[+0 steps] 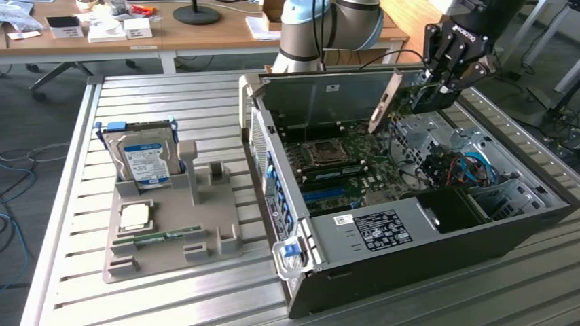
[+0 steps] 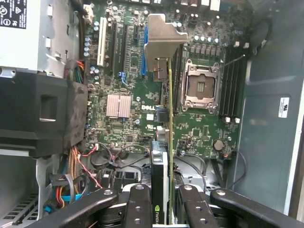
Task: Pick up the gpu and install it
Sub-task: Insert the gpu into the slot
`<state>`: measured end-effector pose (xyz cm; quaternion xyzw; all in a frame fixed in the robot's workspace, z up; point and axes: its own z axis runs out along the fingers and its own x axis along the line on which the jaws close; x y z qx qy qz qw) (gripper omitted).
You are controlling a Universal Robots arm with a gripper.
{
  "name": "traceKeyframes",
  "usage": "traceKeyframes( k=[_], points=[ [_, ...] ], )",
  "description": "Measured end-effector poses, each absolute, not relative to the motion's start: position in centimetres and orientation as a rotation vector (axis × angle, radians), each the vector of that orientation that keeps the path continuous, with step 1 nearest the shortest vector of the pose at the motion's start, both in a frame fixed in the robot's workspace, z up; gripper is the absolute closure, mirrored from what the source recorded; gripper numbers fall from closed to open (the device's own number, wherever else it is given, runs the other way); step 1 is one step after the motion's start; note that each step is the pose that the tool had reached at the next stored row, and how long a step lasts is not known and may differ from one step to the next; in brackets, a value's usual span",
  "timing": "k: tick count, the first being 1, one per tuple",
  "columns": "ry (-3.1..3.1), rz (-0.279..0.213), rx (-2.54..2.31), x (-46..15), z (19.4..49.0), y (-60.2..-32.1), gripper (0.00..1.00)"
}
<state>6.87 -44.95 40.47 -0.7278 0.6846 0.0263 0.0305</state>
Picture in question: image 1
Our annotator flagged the open black PC case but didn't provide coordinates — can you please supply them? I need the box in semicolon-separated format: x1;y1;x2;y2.
238;66;573;319

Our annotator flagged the hard disk in blue carrier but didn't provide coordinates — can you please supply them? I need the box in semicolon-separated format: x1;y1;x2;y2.
94;115;189;191

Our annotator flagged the red orange small tool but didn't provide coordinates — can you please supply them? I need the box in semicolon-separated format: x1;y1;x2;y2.
129;4;158;18

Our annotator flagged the clear plastic bag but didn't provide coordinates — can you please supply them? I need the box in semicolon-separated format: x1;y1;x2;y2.
0;0;36;32

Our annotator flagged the installed green RAM stick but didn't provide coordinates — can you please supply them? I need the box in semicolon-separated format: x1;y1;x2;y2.
301;164;366;181

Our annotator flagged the loose green RAM stick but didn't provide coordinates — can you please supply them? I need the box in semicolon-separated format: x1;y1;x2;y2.
112;225;202;245

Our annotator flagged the flat white box with roll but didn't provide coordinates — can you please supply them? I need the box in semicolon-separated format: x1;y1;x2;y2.
86;18;129;44

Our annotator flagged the blue data wire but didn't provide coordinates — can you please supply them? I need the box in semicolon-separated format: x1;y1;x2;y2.
454;151;500;187

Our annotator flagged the silver CPU chip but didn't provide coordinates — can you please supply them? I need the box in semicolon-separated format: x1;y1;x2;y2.
117;203;153;232

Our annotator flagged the white paper label card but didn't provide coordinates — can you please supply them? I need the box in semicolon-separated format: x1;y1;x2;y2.
5;30;42;41

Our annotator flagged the blue case release latch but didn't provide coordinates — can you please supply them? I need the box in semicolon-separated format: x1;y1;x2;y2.
278;237;302;261

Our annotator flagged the plain white box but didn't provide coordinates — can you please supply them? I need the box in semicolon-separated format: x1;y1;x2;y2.
122;17;152;40

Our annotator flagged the white desk frame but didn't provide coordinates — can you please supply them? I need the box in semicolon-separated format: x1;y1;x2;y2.
518;0;580;93

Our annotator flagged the blue floor cable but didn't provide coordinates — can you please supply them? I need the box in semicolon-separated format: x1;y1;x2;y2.
0;162;36;290

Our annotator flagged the green motherboard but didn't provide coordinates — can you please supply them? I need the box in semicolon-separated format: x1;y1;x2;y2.
270;120;425;215

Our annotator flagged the green graphics card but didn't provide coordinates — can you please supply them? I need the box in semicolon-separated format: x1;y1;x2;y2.
366;67;460;134

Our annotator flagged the silver metal disk bay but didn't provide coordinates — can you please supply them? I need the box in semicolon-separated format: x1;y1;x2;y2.
465;177;554;222

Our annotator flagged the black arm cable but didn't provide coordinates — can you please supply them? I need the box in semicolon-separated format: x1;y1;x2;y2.
356;49;428;69

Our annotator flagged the white box with black top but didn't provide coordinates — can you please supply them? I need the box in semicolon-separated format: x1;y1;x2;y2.
45;15;84;39

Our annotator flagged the black round lamp base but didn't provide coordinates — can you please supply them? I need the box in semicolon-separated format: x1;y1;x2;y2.
172;0;222;26

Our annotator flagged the grey printed parts rack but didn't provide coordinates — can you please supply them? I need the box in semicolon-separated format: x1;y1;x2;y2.
102;140;256;285

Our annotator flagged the wooden office desk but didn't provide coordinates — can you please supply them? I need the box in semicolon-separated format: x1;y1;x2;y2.
0;0;412;75

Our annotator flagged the metal CPU socket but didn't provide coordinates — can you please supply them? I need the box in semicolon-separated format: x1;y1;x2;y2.
306;140;349;168

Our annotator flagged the brown cardboard box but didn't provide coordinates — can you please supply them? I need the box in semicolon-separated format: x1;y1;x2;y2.
261;0;292;33

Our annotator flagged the black plastic air shroud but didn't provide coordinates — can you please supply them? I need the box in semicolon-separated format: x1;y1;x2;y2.
414;187;492;236

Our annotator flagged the grey power supply with label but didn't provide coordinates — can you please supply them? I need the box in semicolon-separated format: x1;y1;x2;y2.
297;196;444;266

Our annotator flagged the stack of white papers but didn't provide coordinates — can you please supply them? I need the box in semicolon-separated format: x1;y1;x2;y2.
245;16;282;41

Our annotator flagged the blue expansion slot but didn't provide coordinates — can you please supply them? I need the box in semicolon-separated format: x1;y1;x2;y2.
301;187;349;202

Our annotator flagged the grey floor cable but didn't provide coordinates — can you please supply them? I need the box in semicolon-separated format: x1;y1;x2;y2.
0;141;69;164

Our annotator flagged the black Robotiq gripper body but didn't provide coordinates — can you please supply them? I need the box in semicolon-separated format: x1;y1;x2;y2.
441;18;494;81

